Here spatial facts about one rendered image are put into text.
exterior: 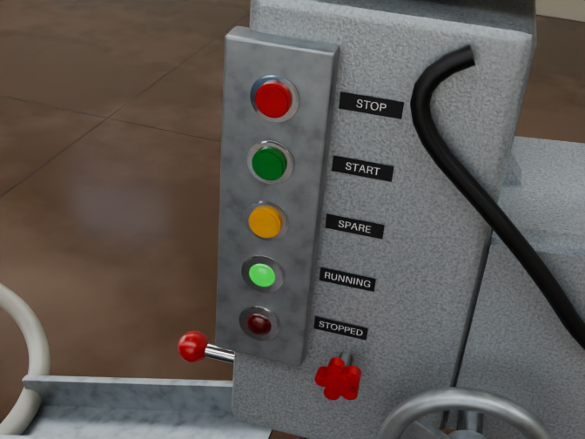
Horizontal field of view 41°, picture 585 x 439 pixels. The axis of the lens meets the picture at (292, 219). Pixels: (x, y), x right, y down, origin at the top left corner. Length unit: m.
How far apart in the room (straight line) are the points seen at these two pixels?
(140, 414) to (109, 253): 2.03
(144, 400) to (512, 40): 0.69
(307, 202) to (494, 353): 0.21
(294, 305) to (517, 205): 0.20
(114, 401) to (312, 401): 0.40
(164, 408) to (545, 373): 0.53
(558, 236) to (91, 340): 2.15
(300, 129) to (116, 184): 2.96
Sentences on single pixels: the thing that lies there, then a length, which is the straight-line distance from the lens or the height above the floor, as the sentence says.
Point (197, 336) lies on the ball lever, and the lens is 0.78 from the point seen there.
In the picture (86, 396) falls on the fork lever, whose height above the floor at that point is 0.94.
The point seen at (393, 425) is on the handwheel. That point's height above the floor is 1.23.
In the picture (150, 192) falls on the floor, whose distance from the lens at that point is 3.44.
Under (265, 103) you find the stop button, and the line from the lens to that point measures 0.56.
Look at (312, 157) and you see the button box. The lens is 0.58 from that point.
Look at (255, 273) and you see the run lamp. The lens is 0.63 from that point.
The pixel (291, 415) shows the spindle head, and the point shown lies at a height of 1.16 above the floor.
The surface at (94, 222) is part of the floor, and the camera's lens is 3.24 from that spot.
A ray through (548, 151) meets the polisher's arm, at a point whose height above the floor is 1.39.
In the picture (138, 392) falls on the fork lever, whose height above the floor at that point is 0.97.
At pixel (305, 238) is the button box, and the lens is 0.61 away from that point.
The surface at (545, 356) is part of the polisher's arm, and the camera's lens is 0.68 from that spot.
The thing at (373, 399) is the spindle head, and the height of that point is 1.20.
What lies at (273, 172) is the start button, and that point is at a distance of 0.58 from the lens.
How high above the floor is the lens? 1.69
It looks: 31 degrees down
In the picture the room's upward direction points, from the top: 5 degrees clockwise
